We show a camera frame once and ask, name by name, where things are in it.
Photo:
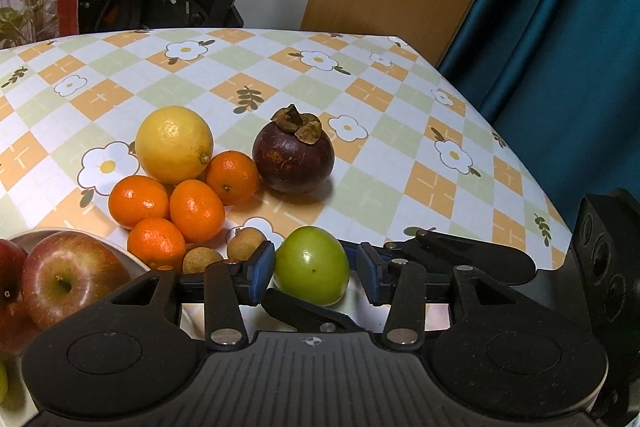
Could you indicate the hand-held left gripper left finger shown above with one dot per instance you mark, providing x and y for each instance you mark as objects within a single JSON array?
[{"x": 260, "y": 273}]

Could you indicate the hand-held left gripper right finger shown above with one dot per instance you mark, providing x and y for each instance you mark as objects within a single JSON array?
[{"x": 369, "y": 274}]

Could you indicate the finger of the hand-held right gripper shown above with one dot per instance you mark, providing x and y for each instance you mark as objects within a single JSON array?
[
  {"x": 490, "y": 259},
  {"x": 305, "y": 314}
]

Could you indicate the green jujube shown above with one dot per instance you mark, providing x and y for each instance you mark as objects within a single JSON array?
[
  {"x": 312, "y": 264},
  {"x": 2, "y": 379}
]

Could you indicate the purple mangosteen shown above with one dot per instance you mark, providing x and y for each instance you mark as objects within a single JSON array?
[{"x": 292, "y": 159}]

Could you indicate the yellow lemon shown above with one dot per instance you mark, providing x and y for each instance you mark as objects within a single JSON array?
[{"x": 172, "y": 144}]

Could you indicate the red apple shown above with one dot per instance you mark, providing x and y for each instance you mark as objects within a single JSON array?
[
  {"x": 75, "y": 277},
  {"x": 7, "y": 297}
]

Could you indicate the white bowl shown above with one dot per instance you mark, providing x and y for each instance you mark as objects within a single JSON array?
[{"x": 15, "y": 409}]

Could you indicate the brown longan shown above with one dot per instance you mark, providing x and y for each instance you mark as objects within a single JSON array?
[
  {"x": 245, "y": 242},
  {"x": 200, "y": 259}
]

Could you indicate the small orange mandarin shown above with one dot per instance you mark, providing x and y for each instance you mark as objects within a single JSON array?
[
  {"x": 137, "y": 202},
  {"x": 231, "y": 177},
  {"x": 196, "y": 210},
  {"x": 156, "y": 247}
]

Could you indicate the checked floral tablecloth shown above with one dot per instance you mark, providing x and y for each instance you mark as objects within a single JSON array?
[{"x": 400, "y": 117}]

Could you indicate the teal curtain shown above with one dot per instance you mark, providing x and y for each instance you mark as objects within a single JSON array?
[{"x": 565, "y": 32}]

